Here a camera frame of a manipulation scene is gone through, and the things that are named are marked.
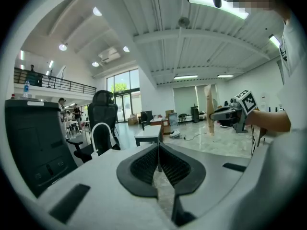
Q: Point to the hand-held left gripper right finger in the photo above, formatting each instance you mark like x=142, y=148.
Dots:
x=177, y=169

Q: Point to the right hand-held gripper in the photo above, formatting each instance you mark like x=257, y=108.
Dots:
x=247, y=102

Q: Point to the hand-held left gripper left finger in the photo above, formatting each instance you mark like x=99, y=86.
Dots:
x=141, y=166

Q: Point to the person's right forearm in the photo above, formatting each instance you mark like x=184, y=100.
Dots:
x=268, y=121

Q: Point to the tall black cabinet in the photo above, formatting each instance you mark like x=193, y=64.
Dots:
x=194, y=114

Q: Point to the white table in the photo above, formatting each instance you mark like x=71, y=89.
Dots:
x=148, y=133

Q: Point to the white floor appliance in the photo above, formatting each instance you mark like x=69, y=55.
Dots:
x=174, y=133

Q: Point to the long ceiling light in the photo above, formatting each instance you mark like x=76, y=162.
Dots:
x=225, y=76
x=216, y=5
x=185, y=77
x=274, y=41

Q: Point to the brown wooden chair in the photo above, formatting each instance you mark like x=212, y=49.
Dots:
x=262, y=133

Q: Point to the cardboard box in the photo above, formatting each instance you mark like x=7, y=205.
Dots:
x=132, y=120

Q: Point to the black office chair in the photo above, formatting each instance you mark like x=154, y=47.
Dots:
x=103, y=111

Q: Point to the glass entrance doors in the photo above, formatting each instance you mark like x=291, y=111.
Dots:
x=123, y=95

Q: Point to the person's white shirt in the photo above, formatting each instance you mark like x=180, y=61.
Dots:
x=295, y=63

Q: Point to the round grey ceiling fixture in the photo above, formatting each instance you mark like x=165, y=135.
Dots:
x=183, y=21

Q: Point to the large black machine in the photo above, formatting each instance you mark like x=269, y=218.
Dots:
x=36, y=140

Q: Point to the round ceiling light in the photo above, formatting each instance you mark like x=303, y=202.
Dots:
x=95, y=64
x=126, y=49
x=62, y=47
x=97, y=11

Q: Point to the white ceiling air conditioner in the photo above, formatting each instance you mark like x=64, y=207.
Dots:
x=109, y=55

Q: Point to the black balcony railing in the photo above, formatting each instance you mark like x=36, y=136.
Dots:
x=60, y=81

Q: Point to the clear water bottle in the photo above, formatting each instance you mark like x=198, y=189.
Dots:
x=26, y=88

